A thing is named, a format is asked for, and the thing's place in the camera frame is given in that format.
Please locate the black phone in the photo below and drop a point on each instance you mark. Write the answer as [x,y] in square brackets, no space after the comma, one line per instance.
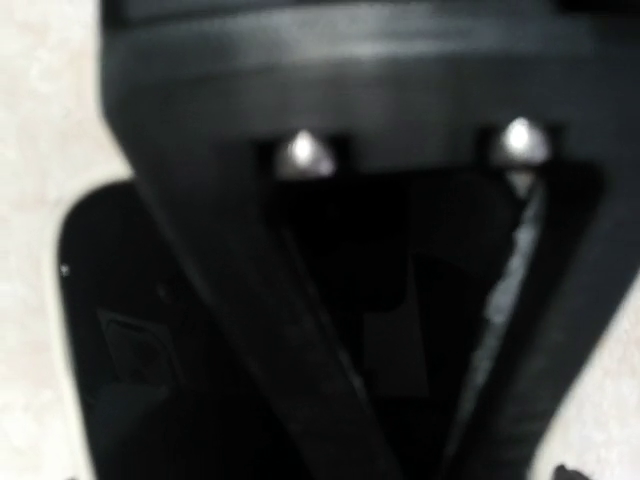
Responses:
[150,360]

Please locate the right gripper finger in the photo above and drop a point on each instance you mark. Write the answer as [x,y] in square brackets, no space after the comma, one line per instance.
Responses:
[208,98]

